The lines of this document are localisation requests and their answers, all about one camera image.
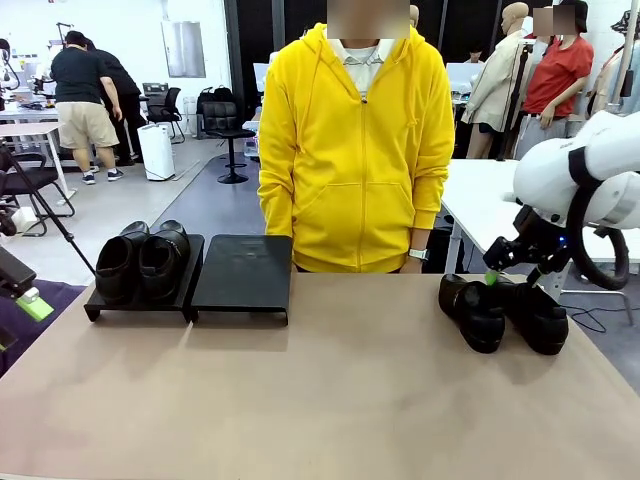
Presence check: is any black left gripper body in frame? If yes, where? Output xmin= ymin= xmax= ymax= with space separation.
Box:
xmin=0 ymin=244 xmax=39 ymax=301

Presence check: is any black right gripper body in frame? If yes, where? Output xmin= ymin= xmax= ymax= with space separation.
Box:
xmin=512 ymin=204 xmax=572 ymax=274

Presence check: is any black leather shoe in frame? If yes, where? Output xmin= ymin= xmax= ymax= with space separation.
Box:
xmin=438 ymin=273 xmax=506 ymax=355
xmin=494 ymin=277 xmax=570 ymax=356
xmin=94 ymin=220 xmax=150 ymax=305
xmin=138 ymin=219 xmax=191 ymax=301

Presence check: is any person's right forearm yellow sleeve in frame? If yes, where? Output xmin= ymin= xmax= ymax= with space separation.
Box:
xmin=257 ymin=164 xmax=296 ymax=236

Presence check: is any person's left forearm yellow sleeve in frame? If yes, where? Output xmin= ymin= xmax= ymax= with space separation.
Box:
xmin=410 ymin=159 xmax=454 ymax=250

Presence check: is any black metal shoe stand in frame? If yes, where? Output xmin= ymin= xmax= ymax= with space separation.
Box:
xmin=188 ymin=233 xmax=294 ymax=327
xmin=83 ymin=233 xmax=205 ymax=324

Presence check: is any black tripod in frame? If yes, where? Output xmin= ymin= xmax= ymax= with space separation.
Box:
xmin=0 ymin=139 xmax=99 ymax=278

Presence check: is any black folding chair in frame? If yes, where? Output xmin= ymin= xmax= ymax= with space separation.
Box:
xmin=0 ymin=152 xmax=76 ymax=237

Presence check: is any pink-topped white desk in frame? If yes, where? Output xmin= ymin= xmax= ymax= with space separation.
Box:
xmin=0 ymin=121 xmax=76 ymax=199

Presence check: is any mannequin with beige jacket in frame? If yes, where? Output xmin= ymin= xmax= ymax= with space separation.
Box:
xmin=459 ymin=2 xmax=534 ymax=161

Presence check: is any person in yellow hoodie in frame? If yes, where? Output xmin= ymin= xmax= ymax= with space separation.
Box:
xmin=257 ymin=0 xmax=456 ymax=275

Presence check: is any white monitor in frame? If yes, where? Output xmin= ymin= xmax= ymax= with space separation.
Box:
xmin=445 ymin=62 xmax=484 ymax=94

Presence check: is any white air purifier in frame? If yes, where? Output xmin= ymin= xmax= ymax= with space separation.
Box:
xmin=137 ymin=124 xmax=176 ymax=182

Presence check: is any wooden coat rack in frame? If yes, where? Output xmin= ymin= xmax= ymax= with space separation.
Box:
xmin=612 ymin=9 xmax=640 ymax=114

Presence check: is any man in beige shorts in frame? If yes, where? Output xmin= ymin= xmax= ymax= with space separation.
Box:
xmin=49 ymin=30 xmax=125 ymax=185

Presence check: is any person dressed in black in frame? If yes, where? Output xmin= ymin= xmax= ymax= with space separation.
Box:
xmin=87 ymin=37 xmax=149 ymax=167

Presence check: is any black mesh office chair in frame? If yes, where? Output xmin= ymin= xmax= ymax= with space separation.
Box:
xmin=147 ymin=87 xmax=186 ymax=146

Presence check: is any black padded bar stool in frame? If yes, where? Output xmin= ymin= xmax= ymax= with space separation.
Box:
xmin=199 ymin=101 xmax=259 ymax=185

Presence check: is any black backpack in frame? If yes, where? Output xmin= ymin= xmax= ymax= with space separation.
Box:
xmin=196 ymin=85 xmax=236 ymax=116

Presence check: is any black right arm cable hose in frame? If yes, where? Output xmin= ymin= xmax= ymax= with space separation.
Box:
xmin=567 ymin=147 xmax=631 ymax=291

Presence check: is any black floor cable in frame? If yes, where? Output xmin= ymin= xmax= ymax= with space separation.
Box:
xmin=572 ymin=304 xmax=607 ymax=334

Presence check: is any black camera stand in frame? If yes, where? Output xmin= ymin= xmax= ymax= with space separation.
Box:
xmin=496 ymin=42 xmax=532 ymax=162

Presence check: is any silver wall panel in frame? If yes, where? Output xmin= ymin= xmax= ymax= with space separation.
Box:
xmin=160 ymin=20 xmax=207 ymax=79

